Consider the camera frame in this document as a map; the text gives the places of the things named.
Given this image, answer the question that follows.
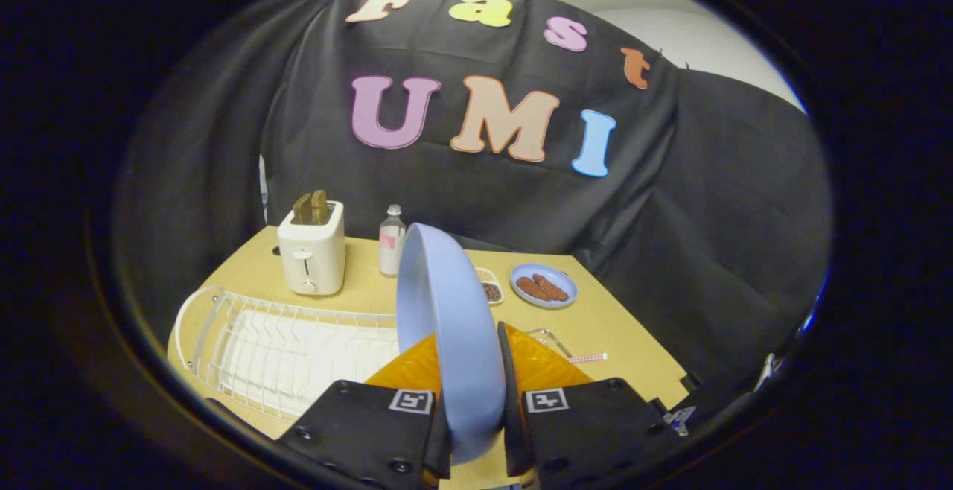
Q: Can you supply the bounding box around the clear glass cup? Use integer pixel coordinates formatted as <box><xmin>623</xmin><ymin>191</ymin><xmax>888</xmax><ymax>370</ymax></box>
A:
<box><xmin>526</xmin><ymin>328</ymin><xmax>573</xmax><ymax>360</ymax></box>

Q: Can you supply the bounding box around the white toaster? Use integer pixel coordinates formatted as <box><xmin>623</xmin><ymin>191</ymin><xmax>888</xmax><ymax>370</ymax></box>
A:
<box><xmin>277</xmin><ymin>200</ymin><xmax>347</xmax><ymax>296</ymax></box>

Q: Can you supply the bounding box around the brown sausage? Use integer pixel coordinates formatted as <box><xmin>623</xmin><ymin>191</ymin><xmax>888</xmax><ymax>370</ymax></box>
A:
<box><xmin>516</xmin><ymin>276</ymin><xmax>552</xmax><ymax>302</ymax></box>
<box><xmin>532</xmin><ymin>273</ymin><xmax>570</xmax><ymax>302</ymax></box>

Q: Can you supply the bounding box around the small white blue tag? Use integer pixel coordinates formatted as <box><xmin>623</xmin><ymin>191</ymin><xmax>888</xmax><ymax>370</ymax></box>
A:
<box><xmin>665</xmin><ymin>405</ymin><xmax>698</xmax><ymax>437</ymax></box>

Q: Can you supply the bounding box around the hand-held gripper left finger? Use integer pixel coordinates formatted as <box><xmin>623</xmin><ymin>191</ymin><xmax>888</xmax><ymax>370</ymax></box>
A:
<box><xmin>278</xmin><ymin>333</ymin><xmax>452</xmax><ymax>490</ymax></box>

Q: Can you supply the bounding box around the large light blue plate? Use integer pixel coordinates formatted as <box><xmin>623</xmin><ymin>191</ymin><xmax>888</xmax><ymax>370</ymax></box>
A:
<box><xmin>395</xmin><ymin>223</ymin><xmax>508</xmax><ymax>465</ymax></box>

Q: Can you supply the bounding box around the white drip tray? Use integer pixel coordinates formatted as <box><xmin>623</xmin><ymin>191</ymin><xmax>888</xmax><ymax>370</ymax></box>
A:
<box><xmin>219</xmin><ymin>307</ymin><xmax>402</xmax><ymax>417</ymax></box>

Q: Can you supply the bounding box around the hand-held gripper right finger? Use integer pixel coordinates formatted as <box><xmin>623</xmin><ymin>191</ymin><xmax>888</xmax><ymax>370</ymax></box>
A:
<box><xmin>497</xmin><ymin>321</ymin><xmax>680</xmax><ymax>490</ymax></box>

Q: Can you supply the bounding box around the black backdrop cloth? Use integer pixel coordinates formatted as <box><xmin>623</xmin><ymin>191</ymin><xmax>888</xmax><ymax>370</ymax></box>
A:
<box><xmin>112</xmin><ymin>0</ymin><xmax>833</xmax><ymax>410</ymax></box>

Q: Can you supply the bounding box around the clear bottle with pink label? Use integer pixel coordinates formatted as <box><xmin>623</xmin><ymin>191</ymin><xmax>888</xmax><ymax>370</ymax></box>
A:
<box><xmin>379</xmin><ymin>205</ymin><xmax>407</xmax><ymax>278</ymax></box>

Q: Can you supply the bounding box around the white wire dish rack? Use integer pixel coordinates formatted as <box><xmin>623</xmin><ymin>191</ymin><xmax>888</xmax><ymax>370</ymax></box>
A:
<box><xmin>173</xmin><ymin>286</ymin><xmax>404</xmax><ymax>422</ymax></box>

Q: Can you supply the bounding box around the small blue plate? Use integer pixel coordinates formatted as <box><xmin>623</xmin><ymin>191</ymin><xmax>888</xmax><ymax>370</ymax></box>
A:
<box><xmin>510</xmin><ymin>263</ymin><xmax>579</xmax><ymax>309</ymax></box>

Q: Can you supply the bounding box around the small clear dish of beans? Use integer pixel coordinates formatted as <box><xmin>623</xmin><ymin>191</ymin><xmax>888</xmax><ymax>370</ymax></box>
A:
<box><xmin>475</xmin><ymin>267</ymin><xmax>506</xmax><ymax>306</ymax></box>

